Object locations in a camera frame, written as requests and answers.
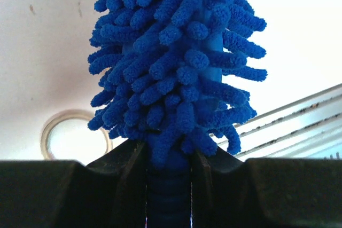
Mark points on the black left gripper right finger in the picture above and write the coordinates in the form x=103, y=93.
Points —
x=265, y=192

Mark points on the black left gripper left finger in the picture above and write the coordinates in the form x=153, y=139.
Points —
x=108, y=192

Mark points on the blue microfiber duster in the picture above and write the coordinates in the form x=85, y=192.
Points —
x=162, y=63

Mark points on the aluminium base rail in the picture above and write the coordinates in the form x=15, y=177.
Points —
x=307, y=128

